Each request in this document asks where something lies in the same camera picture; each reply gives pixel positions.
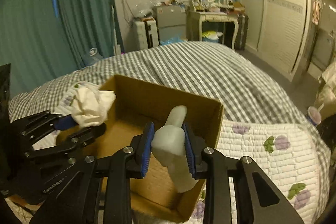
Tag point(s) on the white floral quilted blanket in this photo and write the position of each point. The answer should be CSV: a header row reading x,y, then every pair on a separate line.
x,y
267,160

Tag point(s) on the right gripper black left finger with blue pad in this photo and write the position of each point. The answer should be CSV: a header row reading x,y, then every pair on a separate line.
x,y
75,196

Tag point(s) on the teal left window curtain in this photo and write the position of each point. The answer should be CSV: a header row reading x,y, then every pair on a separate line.
x,y
46,39

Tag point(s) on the brown cardboard box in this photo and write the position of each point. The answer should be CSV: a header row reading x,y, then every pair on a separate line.
x,y
137,104

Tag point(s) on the white jacket on chair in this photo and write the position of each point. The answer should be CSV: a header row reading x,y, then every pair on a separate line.
x,y
326,92

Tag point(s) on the white dressing table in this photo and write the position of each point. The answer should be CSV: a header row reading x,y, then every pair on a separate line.
x,y
195,20

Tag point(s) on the white cloth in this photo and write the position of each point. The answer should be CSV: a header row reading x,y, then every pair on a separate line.
x,y
90,106

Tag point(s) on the clear water jug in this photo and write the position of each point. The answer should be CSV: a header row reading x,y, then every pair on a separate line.
x,y
91,57

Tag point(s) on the grey checkered bed cover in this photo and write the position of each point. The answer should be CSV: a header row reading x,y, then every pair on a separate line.
x,y
206,69

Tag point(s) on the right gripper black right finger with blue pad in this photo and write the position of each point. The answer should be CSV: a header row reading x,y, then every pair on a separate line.
x,y
257,198

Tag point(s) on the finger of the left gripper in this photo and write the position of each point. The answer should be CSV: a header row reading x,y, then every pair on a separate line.
x,y
78,140
33,128

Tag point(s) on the white suitcase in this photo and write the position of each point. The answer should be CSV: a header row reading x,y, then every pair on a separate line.
x,y
146,33

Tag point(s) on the white sliding wardrobe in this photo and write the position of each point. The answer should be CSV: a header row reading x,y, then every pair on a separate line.
x,y
277,32

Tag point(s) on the dark suitcase by wardrobe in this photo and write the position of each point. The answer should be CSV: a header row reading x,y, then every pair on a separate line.
x,y
241,37

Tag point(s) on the purple drink cup with straw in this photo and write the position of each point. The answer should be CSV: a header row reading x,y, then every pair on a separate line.
x,y
314,114

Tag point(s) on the white translucent soft bottle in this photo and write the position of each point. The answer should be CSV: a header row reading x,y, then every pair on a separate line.
x,y
168,147

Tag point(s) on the grey mini fridge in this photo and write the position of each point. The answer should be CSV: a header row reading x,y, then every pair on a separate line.
x,y
171,22

